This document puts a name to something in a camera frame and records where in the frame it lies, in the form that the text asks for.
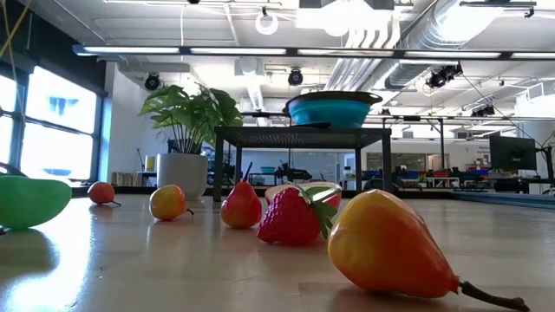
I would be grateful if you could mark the red toy strawberry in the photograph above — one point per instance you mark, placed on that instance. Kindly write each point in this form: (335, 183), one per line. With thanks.
(288, 219)

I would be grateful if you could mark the red toy pear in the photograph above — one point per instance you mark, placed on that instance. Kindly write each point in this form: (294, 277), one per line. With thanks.
(240, 208)

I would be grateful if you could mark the blue collapsible colander bowl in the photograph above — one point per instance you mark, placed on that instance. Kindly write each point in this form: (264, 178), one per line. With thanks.
(329, 113)

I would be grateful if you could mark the red toy apple half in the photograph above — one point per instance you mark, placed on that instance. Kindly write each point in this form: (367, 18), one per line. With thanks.
(331, 200)

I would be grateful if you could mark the orange toy pear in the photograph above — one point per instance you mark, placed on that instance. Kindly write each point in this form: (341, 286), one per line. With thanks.
(167, 203)
(386, 247)

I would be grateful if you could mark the orange toy peach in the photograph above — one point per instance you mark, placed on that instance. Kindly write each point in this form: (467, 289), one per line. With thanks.
(100, 193)

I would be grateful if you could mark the black background robot arm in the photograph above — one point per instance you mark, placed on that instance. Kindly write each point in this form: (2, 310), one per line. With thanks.
(290, 171)

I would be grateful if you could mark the teal bin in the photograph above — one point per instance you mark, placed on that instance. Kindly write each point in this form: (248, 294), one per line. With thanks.
(267, 169)

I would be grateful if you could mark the perforated metal shelf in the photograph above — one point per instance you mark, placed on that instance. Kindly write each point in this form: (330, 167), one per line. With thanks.
(299, 138)

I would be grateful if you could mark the black ceiling spotlight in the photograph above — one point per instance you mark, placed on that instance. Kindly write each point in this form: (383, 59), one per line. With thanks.
(152, 82)
(295, 78)

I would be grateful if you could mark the green plant in white pot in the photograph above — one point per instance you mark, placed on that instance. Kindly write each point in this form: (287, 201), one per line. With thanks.
(182, 173)

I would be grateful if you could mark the overhead LED light bar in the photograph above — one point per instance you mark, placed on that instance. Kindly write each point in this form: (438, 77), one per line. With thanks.
(238, 50)

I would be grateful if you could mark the yellow cylinder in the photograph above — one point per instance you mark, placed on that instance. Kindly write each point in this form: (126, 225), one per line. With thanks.
(150, 164)

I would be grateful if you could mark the light wooden crate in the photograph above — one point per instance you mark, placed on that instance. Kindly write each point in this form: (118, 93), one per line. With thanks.
(125, 179)

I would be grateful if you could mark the white background table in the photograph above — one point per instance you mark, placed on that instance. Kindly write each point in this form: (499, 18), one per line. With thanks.
(442, 181)

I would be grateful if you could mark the black ceiling track lights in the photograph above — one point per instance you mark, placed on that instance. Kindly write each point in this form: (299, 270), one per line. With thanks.
(438, 79)
(487, 111)

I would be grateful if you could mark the large window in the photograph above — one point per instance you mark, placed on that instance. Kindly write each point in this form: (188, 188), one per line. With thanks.
(56, 108)

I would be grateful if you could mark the black background monitor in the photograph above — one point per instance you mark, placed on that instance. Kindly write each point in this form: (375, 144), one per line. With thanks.
(511, 152)

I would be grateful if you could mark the black monitor stand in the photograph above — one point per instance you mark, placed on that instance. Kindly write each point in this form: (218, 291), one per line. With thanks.
(548, 162)

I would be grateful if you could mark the black metal gantry frame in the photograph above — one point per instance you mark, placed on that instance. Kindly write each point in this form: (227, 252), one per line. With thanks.
(412, 118)

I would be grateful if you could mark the silver ventilation duct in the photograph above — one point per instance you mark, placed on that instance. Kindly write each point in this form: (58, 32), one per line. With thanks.
(416, 65)

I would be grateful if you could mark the black curved bracket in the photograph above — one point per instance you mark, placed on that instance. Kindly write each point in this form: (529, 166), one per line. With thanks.
(11, 169)

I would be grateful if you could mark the black ceiling rail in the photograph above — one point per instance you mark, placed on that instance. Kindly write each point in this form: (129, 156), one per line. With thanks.
(498, 3)

